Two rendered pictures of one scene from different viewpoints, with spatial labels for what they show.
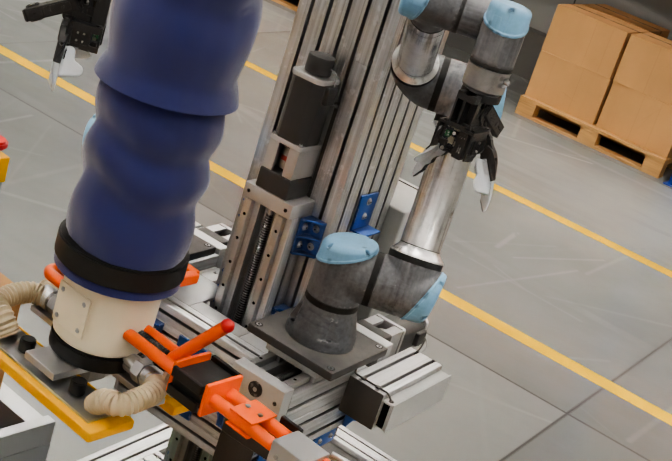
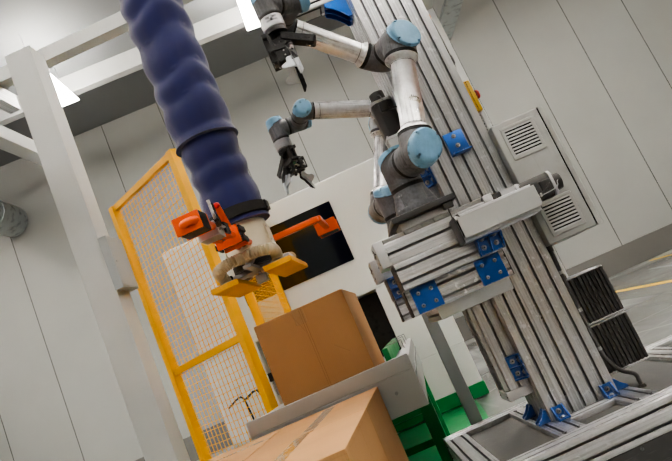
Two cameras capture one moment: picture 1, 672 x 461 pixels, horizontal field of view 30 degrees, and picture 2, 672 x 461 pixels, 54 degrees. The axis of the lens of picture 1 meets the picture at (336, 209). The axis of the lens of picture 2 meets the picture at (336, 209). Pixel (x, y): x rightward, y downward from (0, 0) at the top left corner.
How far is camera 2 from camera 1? 2.55 m
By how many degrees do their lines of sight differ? 66
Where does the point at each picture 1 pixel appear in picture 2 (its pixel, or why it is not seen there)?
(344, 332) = (408, 198)
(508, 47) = (257, 5)
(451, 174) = (396, 80)
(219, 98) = (196, 128)
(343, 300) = (395, 182)
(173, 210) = (212, 182)
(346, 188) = not seen: hidden behind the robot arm
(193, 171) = (211, 162)
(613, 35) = not seen: outside the picture
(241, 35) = (186, 100)
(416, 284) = (404, 143)
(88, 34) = (291, 164)
